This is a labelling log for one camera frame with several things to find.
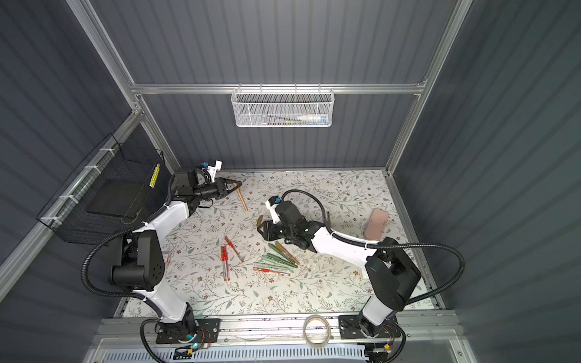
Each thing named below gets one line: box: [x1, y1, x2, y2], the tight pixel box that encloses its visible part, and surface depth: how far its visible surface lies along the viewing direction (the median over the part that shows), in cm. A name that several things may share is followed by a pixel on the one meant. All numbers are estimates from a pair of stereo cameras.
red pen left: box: [220, 245, 227, 283], surface depth 91 cm
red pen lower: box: [252, 266, 291, 277], surface depth 88 cm
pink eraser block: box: [364, 208, 389, 242], surface depth 99 cm
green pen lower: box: [254, 260, 295, 274], surface depth 89 cm
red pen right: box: [224, 245, 231, 282], surface depth 91 cm
